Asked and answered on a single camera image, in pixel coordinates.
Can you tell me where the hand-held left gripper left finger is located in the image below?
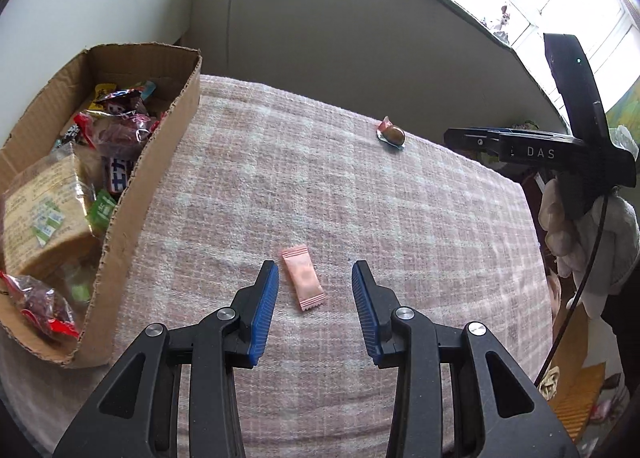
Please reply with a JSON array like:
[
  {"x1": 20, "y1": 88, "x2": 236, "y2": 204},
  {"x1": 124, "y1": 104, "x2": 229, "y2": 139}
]
[{"x1": 52, "y1": 259, "x2": 280, "y2": 458}]

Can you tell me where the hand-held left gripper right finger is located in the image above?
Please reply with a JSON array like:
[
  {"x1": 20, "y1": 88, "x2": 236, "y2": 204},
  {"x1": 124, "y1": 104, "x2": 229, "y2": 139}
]
[{"x1": 351, "y1": 261, "x2": 581, "y2": 458}]

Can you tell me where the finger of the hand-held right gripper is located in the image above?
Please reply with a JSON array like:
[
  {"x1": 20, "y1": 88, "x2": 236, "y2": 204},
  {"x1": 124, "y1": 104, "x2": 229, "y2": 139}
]
[{"x1": 443, "y1": 126, "x2": 501, "y2": 160}]

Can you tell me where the pink candy packet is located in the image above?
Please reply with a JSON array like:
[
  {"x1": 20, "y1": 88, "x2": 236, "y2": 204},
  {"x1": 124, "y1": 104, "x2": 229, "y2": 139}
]
[{"x1": 280, "y1": 245, "x2": 326, "y2": 312}]

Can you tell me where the cardboard box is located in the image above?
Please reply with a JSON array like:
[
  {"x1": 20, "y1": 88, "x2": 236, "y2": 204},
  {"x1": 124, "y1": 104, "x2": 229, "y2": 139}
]
[{"x1": 0, "y1": 42, "x2": 204, "y2": 370}]

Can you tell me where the brown chocolate bar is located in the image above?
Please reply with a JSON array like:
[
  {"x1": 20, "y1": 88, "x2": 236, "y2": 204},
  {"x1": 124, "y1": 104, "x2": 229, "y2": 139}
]
[{"x1": 102, "y1": 155, "x2": 137, "y2": 197}]

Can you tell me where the person's right forearm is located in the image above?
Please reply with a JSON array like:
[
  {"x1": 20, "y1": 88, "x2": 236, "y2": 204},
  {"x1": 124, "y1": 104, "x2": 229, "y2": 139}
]
[{"x1": 597, "y1": 279, "x2": 640, "y2": 381}]

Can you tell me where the person's right hand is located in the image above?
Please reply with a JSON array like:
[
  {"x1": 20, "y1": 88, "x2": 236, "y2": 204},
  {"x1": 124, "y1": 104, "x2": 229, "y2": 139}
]
[{"x1": 539, "y1": 178, "x2": 640, "y2": 320}]

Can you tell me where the brown jelly candy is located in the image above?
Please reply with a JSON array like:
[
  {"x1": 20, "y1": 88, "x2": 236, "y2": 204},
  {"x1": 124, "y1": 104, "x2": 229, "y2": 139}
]
[{"x1": 376, "y1": 115, "x2": 407, "y2": 150}]

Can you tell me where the small toy figurine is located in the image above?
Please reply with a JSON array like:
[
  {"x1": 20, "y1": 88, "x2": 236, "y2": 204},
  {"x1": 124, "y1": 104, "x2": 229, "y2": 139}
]
[{"x1": 492, "y1": 3, "x2": 514, "y2": 35}]

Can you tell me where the pink plaid blanket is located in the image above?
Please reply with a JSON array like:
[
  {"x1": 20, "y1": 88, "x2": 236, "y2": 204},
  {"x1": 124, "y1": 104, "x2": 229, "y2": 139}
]
[{"x1": 0, "y1": 73, "x2": 557, "y2": 458}]

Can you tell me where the green snack packet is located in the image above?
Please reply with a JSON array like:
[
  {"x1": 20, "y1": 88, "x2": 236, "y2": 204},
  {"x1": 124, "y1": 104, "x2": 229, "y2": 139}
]
[{"x1": 87, "y1": 188, "x2": 119, "y2": 235}]

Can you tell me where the dark red fruit packet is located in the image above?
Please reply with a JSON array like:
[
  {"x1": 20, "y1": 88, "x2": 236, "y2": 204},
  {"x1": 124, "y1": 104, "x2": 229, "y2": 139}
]
[
  {"x1": 75, "y1": 108, "x2": 162, "y2": 160},
  {"x1": 0, "y1": 271, "x2": 82, "y2": 342}
]

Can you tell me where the clear-wrapped bread packet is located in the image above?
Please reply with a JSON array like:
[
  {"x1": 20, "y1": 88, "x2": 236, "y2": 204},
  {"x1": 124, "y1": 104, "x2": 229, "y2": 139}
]
[{"x1": 0, "y1": 153, "x2": 102, "y2": 285}]

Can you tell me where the brown snack wrapper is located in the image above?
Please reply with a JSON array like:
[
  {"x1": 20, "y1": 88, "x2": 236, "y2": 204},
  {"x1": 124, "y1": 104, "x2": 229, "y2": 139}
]
[{"x1": 95, "y1": 88, "x2": 145, "y2": 115}]

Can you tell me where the small black packet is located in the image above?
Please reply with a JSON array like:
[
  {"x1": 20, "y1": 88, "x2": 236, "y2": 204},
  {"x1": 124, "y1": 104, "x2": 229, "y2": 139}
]
[{"x1": 55, "y1": 124, "x2": 86, "y2": 150}]

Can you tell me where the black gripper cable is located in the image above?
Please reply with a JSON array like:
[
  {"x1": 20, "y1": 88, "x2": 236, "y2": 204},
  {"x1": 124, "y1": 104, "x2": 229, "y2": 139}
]
[{"x1": 531, "y1": 191, "x2": 610, "y2": 389}]

